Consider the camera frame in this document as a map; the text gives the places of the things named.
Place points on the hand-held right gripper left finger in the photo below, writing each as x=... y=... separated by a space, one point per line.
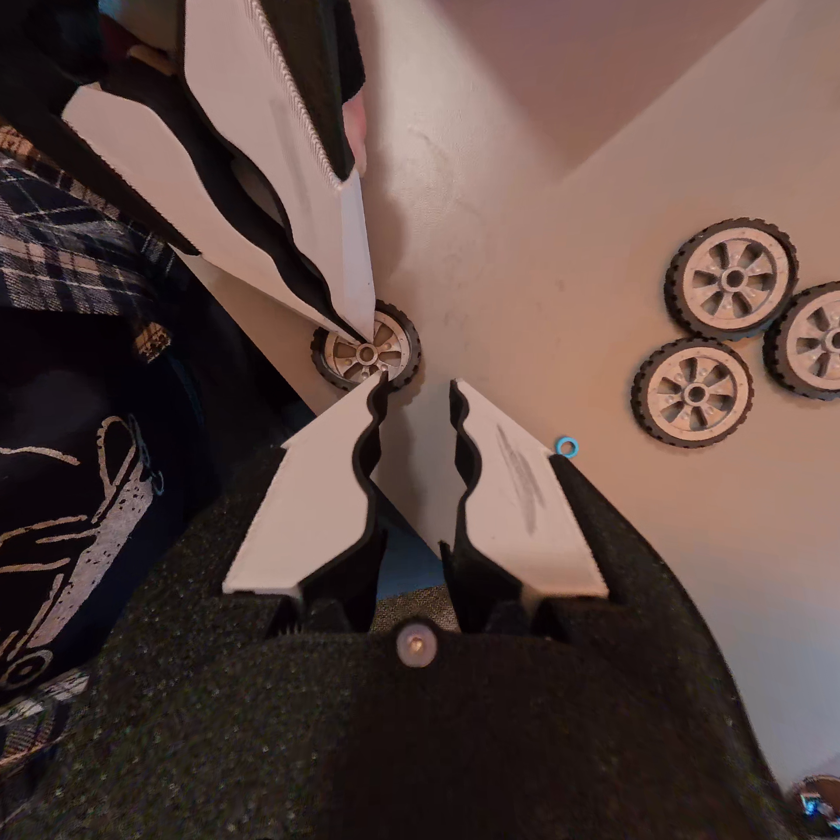
x=308 y=518

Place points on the grey toy wheel black tyre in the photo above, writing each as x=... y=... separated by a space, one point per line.
x=653 y=394
x=341 y=358
x=689 y=282
x=791 y=341

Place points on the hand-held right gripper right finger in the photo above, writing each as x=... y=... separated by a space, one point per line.
x=531 y=525

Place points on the person's dark trousers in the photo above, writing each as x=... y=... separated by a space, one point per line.
x=400 y=564

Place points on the person's plaid shirt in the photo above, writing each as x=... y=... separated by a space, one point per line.
x=65 y=262

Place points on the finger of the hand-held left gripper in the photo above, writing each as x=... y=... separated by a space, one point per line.
x=151 y=170
x=262 y=98

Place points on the person's left hand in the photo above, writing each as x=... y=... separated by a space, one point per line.
x=358 y=131

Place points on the person's dark printed t-shirt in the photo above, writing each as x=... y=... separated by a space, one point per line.
x=98 y=525

